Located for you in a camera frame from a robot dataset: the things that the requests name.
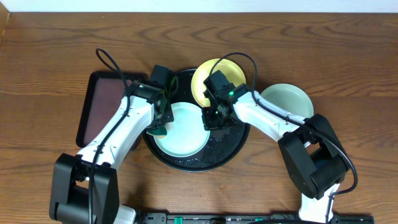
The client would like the light green plate front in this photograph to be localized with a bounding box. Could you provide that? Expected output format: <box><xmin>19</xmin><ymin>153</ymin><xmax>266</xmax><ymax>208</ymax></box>
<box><xmin>154</xmin><ymin>102</ymin><xmax>210</xmax><ymax>157</ymax></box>

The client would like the green yellow sponge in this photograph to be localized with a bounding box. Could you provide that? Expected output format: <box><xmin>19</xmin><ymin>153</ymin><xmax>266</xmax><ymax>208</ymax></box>
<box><xmin>146</xmin><ymin>124</ymin><xmax>167</xmax><ymax>139</ymax></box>

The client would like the light green plate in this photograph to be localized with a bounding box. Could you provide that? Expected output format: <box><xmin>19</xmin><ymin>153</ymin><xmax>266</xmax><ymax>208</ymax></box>
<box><xmin>154</xmin><ymin>102</ymin><xmax>210</xmax><ymax>157</ymax></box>
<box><xmin>261</xmin><ymin>83</ymin><xmax>314</xmax><ymax>118</ymax></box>

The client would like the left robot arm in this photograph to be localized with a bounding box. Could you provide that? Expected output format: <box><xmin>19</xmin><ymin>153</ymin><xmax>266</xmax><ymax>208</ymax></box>
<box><xmin>49</xmin><ymin>81</ymin><xmax>173</xmax><ymax>223</ymax></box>

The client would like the rectangular black sponge tray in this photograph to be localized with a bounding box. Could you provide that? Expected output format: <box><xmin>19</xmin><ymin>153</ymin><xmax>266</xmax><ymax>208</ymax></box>
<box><xmin>75</xmin><ymin>70</ymin><xmax>149</xmax><ymax>149</ymax></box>

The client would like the yellow plate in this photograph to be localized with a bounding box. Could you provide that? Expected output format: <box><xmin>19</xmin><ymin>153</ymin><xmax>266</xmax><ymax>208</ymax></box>
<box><xmin>191</xmin><ymin>58</ymin><xmax>246</xmax><ymax>108</ymax></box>

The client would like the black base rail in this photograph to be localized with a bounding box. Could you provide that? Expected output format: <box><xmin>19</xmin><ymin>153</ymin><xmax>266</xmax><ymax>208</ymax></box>
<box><xmin>134</xmin><ymin>213</ymin><xmax>375</xmax><ymax>224</ymax></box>

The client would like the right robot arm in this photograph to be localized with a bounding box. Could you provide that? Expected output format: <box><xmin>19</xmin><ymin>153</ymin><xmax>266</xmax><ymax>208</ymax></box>
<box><xmin>202</xmin><ymin>82</ymin><xmax>355</xmax><ymax>223</ymax></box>

